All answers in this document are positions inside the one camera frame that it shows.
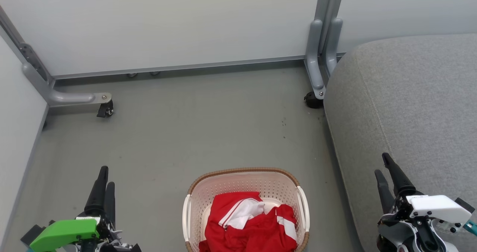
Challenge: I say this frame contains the grey fabric sofa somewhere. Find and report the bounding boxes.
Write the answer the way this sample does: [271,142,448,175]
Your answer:
[323,34,477,252]

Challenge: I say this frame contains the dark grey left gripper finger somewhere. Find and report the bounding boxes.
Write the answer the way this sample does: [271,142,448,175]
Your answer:
[105,182,116,227]
[84,166,109,217]

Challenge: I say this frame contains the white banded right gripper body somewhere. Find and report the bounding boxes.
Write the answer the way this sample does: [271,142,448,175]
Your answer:
[388,195,477,252]

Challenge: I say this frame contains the grey partition bottom rail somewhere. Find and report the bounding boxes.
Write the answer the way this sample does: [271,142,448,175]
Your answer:
[51,53,346,81]

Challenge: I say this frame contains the black caster wheel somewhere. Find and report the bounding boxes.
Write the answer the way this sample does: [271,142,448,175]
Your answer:
[97,100,114,118]
[304,91,324,109]

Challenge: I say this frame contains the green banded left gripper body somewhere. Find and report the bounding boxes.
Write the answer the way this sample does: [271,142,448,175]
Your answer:
[29,215,142,252]

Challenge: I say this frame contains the grey partition post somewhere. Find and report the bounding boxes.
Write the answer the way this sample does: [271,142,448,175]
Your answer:
[314,0,346,56]

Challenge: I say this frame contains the white plastic laundry basket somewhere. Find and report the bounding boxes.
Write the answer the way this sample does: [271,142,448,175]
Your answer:
[182,167,311,252]

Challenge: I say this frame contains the grey partition foot with caster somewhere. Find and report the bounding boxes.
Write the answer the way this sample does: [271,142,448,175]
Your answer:
[0,6,56,88]

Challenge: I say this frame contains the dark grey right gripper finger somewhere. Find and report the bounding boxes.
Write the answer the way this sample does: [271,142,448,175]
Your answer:
[382,152,416,197]
[374,169,395,215]

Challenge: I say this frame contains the red white-striped shorts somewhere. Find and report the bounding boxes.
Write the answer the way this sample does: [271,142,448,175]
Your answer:
[199,204,298,252]

